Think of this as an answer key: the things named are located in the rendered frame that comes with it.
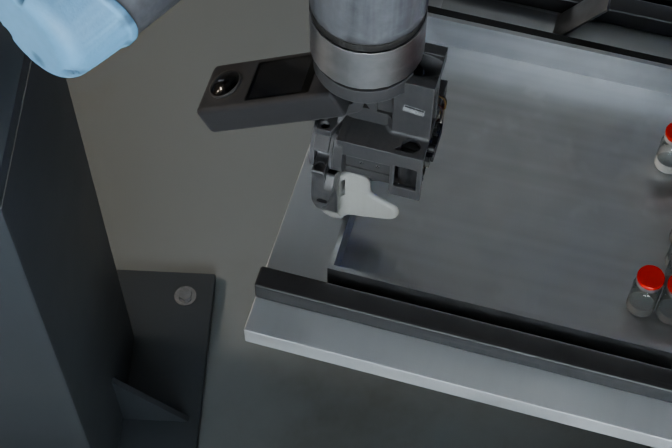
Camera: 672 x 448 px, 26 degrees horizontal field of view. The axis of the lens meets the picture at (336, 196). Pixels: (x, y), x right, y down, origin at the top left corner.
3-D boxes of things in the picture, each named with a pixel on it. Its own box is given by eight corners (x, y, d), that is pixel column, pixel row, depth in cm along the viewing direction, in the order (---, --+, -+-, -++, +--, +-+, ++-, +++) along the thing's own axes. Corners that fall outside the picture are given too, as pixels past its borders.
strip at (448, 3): (604, 27, 126) (615, -17, 121) (597, 54, 125) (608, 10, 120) (446, -9, 128) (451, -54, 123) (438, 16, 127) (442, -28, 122)
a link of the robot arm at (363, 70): (294, 38, 90) (330, -57, 95) (295, 82, 94) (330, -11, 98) (411, 66, 89) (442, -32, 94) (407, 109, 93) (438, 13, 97)
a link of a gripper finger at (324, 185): (331, 228, 107) (332, 163, 100) (311, 223, 108) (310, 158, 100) (349, 177, 110) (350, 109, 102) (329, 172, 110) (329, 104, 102)
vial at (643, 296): (656, 296, 112) (668, 267, 108) (652, 321, 111) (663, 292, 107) (628, 289, 112) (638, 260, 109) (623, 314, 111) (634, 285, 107)
